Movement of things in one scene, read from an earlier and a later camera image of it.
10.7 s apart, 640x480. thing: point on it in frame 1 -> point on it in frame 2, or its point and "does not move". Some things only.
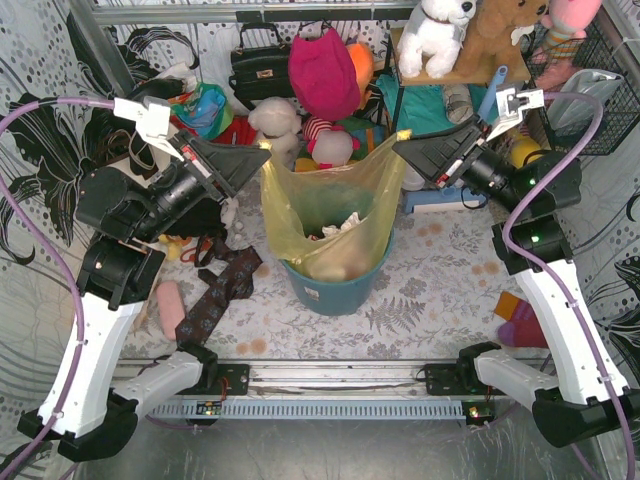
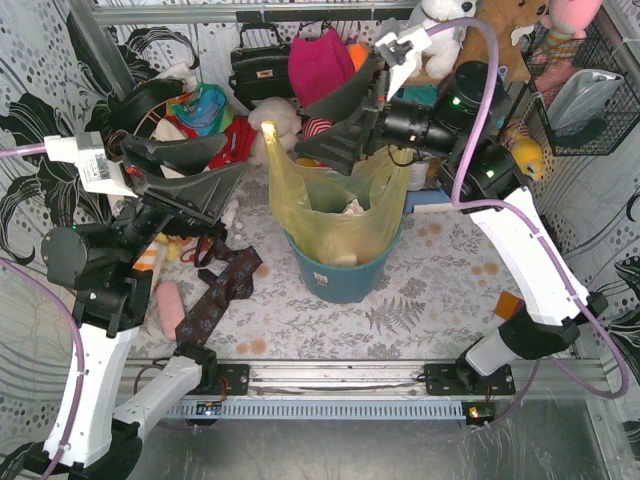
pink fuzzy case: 170,306 does not move
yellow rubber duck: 524,151 does not move
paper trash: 332,229 -> 353,208
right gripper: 461,163 -> 373,118
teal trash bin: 336,298 -> 334,283
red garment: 246,134 does not move
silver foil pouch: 571,116 does not move
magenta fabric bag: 324,76 does not move
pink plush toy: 565,27 does not move
